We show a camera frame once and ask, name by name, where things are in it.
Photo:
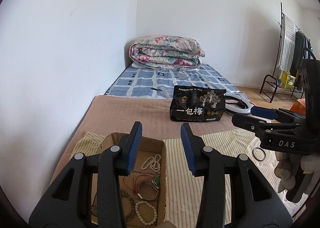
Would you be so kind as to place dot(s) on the folded floral quilt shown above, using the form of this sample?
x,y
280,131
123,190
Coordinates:
x,y
166,52

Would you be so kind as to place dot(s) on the right gloved hand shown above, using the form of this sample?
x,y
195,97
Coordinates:
x,y
285,170

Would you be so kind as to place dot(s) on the blue checked bed sheet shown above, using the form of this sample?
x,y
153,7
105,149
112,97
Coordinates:
x,y
159,83

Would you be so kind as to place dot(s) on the dark hanging clothes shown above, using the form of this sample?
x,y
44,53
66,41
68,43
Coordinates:
x,y
301,42

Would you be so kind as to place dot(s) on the yellow striped towel mat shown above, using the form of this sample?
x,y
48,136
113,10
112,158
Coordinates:
x,y
254,201

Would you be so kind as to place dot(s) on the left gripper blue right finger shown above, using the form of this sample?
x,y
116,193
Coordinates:
x,y
235,193

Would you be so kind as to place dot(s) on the white ring light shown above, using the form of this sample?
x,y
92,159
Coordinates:
x,y
236,104

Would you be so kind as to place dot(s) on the yellow green box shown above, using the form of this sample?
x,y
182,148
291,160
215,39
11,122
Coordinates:
x,y
287,80

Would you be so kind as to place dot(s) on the tan brown blanket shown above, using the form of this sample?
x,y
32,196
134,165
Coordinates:
x,y
110,114

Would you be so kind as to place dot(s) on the green jade red-string pendant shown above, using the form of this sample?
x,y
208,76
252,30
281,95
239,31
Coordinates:
x,y
131,182

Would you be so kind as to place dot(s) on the orange cloth covered stool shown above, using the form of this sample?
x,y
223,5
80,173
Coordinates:
x,y
299,107

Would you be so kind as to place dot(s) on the open cardboard box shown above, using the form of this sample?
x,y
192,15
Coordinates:
x,y
151,159

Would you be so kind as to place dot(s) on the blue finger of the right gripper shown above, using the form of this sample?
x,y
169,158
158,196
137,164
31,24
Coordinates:
x,y
263,112
252,124

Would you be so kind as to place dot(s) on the striped hanging towel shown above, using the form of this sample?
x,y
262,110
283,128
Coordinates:
x,y
287,44

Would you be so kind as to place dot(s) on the brown wooden bead mala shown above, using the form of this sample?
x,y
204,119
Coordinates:
x,y
130,210

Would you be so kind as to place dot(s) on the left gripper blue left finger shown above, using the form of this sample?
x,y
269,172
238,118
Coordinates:
x,y
86,193

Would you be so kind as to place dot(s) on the black metal clothes rack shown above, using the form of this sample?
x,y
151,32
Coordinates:
x,y
271,86

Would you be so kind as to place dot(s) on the black snack bag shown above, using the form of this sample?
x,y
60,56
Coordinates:
x,y
197,104

